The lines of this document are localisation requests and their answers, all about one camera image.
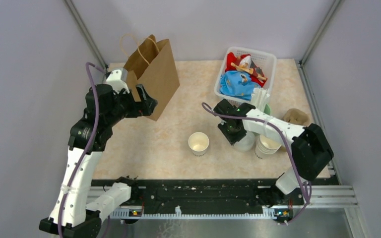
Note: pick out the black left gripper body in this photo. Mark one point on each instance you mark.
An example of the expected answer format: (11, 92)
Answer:
(126, 105)

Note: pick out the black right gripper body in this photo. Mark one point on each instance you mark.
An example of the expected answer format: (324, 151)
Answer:
(233, 135)

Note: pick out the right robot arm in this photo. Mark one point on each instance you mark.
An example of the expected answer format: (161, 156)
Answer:
(307, 146)

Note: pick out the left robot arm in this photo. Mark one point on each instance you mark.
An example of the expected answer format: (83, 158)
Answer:
(73, 216)

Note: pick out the stack of white lids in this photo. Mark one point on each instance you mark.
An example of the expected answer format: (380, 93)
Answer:
(246, 143)

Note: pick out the stack of paper cups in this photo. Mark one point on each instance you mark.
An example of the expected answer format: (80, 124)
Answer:
(265, 147)

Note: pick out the green straw holder cup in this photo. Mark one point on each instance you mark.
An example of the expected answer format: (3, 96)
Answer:
(267, 109)

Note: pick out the brown paper bag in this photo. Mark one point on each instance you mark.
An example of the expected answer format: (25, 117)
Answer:
(152, 65)

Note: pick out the blue snack packet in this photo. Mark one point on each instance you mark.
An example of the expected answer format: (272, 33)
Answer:
(237, 84)

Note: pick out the brown cardboard cup carrier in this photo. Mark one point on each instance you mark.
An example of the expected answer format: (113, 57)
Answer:
(296, 116)

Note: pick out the red snack packet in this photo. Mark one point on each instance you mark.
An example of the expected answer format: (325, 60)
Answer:
(244, 63)

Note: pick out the white plastic basket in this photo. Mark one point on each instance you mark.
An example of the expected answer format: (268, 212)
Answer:
(262, 59)

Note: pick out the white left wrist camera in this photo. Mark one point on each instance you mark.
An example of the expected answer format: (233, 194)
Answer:
(117, 79)

